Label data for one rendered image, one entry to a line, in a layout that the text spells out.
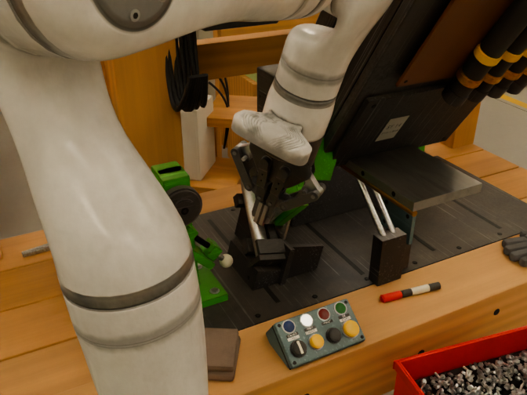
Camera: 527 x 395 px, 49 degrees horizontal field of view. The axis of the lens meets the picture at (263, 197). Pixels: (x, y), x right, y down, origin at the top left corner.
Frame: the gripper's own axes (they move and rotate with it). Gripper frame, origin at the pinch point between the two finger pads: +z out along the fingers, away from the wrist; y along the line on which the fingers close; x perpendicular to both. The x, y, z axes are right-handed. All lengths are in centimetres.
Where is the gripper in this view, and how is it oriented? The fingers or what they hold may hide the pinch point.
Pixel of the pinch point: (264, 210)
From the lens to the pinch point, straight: 75.0
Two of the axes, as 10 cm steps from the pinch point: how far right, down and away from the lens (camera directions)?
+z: -2.4, 7.3, 6.5
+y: -8.5, -4.8, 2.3
